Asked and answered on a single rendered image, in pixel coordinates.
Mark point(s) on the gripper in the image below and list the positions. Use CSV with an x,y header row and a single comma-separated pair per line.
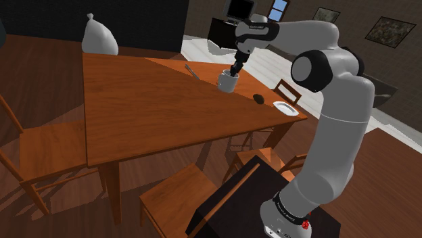
x,y
241,60

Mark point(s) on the white cup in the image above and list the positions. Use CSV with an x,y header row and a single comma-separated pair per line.
x,y
226,84

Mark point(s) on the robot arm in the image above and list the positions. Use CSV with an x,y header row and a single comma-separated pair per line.
x,y
336,131

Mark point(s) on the dark cabinet with television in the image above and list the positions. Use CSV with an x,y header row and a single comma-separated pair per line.
x,y
220,33

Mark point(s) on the dark brown oval lump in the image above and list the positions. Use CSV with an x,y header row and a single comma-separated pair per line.
x,y
258,98

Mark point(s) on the wooden chair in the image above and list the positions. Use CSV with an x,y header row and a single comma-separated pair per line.
x,y
49,148
263,155
174,197
287,92

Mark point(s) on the white plate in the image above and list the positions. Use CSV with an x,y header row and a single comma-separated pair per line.
x,y
285,108

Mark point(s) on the wooden dining table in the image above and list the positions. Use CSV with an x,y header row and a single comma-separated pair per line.
x,y
141,108

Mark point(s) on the white tied bag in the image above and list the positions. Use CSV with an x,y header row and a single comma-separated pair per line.
x,y
99,38

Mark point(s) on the dark grey sofa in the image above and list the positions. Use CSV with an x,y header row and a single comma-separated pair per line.
x,y
382,90

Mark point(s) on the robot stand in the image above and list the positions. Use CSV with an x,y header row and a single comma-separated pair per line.
x,y
250,204

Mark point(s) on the window with brown frame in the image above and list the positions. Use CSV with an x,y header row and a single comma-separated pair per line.
x,y
278,8

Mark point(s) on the small framed wall picture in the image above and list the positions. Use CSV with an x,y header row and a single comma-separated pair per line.
x,y
326,15

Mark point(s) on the large framed wall picture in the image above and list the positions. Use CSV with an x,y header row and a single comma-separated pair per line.
x,y
390,32

